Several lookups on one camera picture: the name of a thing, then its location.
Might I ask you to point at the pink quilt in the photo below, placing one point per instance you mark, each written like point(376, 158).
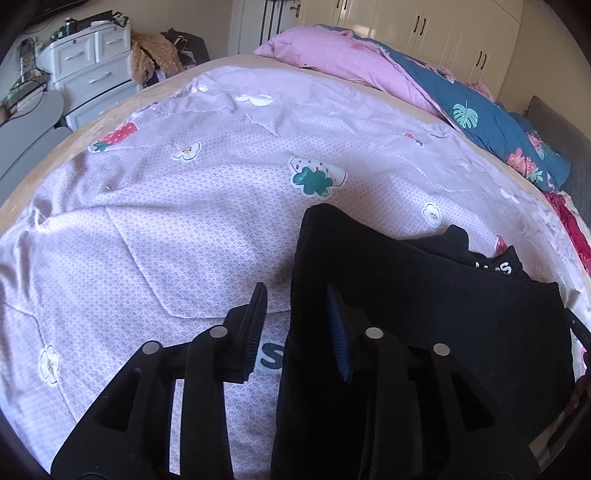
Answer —
point(332, 55)

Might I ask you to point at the grey quilted headboard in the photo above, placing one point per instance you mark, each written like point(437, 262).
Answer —
point(554, 120)

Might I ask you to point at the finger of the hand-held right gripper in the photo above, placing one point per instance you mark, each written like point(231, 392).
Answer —
point(582, 332)

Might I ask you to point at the white drawer cabinet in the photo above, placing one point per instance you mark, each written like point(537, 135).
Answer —
point(87, 60)

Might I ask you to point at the brown plush blanket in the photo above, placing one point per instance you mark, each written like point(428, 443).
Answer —
point(152, 53)

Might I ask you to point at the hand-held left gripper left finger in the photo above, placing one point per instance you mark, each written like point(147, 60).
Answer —
point(256, 323)

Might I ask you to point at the purple printed bedsheet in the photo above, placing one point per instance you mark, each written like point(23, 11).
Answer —
point(161, 240)

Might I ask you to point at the black bag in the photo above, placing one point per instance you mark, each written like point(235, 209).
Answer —
point(194, 46)

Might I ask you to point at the cream wardrobe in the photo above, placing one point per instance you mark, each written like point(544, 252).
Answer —
point(438, 32)

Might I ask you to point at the grey rounded panel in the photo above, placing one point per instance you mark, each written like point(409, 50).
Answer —
point(32, 110)

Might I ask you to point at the white door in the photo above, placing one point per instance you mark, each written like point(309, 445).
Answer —
point(244, 23)

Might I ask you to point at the blue floral quilt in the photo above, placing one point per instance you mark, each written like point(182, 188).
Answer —
point(485, 120)

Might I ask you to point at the person's right hand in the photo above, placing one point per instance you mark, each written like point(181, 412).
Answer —
point(584, 392)

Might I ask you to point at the red floral cloth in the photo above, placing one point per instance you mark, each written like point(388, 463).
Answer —
point(572, 226)

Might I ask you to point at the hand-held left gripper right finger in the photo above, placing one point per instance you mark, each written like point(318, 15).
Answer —
point(339, 337)

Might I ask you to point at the black shirt with orange cuff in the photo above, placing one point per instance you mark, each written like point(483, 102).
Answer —
point(415, 286)

